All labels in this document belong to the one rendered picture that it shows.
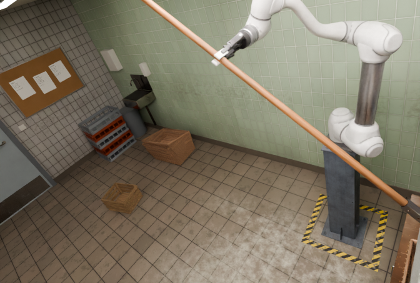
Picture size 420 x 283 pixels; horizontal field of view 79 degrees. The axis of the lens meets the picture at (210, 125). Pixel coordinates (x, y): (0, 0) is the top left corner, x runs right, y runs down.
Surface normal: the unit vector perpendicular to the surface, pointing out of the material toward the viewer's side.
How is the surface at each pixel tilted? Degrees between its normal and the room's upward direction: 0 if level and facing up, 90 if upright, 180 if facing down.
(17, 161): 90
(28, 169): 90
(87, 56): 90
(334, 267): 0
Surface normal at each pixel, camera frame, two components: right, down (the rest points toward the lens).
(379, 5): -0.61, 0.58
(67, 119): 0.73, 0.15
